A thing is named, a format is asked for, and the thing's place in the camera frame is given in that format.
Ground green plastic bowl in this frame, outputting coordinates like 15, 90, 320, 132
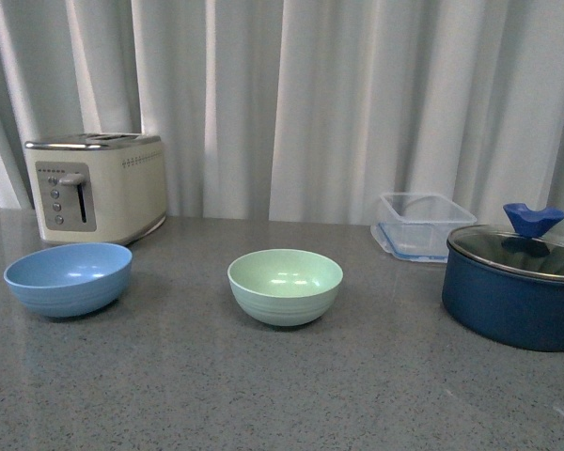
227, 249, 344, 327

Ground blue plastic bowl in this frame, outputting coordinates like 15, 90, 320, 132
4, 242, 133, 318

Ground white curtain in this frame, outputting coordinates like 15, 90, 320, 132
0, 1, 564, 232

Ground clear plastic food container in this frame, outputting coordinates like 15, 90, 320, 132
370, 193, 477, 264

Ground cream four-slot toaster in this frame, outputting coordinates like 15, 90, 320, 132
23, 132, 167, 244

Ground glass lid blue knob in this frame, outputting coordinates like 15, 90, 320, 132
447, 203, 564, 282

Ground dark blue saucepan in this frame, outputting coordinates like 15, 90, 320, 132
442, 241, 564, 351

